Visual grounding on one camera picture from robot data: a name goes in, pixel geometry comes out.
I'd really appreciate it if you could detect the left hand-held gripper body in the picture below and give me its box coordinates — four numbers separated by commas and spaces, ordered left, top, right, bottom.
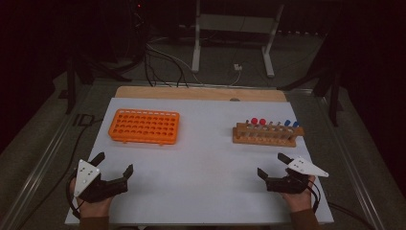
74, 159, 129, 204

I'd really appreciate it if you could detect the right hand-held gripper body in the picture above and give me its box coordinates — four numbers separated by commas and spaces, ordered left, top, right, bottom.
265, 156, 329, 195

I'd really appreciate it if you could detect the wooden test tube rack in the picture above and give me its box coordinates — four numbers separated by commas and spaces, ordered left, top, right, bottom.
232, 118, 305, 149

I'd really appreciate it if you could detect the orange plastic test tube rack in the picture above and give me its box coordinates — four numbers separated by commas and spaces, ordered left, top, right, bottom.
107, 108, 181, 146

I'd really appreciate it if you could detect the person's right hand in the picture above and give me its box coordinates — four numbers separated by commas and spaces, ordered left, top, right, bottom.
281, 175, 316, 214

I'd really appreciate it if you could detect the person's left hand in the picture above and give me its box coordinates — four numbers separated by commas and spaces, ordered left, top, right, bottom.
69, 176, 113, 219

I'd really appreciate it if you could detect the white board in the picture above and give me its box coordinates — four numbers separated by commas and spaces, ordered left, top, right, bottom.
64, 97, 334, 226

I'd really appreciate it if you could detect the black tripod stand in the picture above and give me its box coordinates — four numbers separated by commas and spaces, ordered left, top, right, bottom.
277, 63, 345, 127
65, 54, 132, 115

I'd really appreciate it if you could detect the wooden table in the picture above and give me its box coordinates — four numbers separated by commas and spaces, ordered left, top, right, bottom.
114, 85, 287, 104

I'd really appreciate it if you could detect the grey metal stand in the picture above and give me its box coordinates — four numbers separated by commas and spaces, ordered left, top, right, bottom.
191, 0, 285, 79

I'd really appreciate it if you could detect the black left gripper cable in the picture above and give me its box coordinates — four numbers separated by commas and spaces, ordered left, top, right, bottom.
65, 172, 84, 220

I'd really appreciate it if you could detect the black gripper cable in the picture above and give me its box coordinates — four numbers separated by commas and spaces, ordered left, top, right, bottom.
65, 172, 84, 220
305, 180, 322, 214

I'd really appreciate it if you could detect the black floor cable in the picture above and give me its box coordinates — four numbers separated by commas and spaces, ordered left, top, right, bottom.
15, 118, 104, 230
327, 201, 375, 230

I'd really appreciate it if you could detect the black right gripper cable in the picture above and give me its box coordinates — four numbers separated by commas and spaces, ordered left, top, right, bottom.
305, 180, 322, 214

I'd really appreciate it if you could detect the aluminium frame rail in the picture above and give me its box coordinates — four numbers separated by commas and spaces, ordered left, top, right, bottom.
0, 83, 97, 230
315, 94, 389, 230

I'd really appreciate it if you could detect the white cable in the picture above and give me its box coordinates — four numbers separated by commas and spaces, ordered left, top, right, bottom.
227, 68, 242, 86

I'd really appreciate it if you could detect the bundle of black cables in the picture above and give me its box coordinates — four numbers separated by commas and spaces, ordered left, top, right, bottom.
144, 43, 190, 88

